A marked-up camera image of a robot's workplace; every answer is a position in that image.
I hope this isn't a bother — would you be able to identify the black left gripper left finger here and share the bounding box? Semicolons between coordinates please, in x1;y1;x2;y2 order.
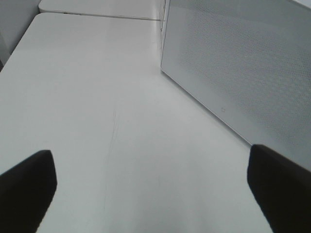
0;150;57;233

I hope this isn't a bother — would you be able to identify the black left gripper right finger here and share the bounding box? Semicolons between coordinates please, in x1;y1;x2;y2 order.
247;144;311;233

